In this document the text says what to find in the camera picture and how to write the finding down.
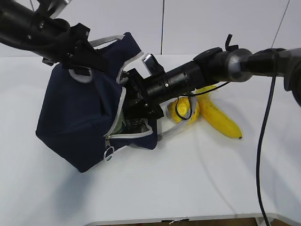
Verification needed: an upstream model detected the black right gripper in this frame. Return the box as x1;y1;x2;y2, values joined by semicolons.
120;69;164;119

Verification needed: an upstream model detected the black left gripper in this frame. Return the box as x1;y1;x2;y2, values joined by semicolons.
42;23;118;72

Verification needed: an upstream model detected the green lid food container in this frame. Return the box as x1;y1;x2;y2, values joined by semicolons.
114;111;126;134

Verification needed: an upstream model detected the yellow lemon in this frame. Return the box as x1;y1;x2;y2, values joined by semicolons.
166;97;200;124

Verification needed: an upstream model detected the navy insulated lunch bag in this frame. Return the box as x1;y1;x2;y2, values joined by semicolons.
35;32;198;174

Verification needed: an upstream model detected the yellow banana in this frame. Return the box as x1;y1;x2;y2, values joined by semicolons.
197;93;243;139

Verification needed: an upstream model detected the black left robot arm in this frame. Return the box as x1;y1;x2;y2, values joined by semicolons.
0;0;109;73

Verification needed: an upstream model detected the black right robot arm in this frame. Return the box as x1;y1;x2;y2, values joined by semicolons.
122;35;301;119

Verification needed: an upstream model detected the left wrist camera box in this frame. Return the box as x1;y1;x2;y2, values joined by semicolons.
35;0;72;19

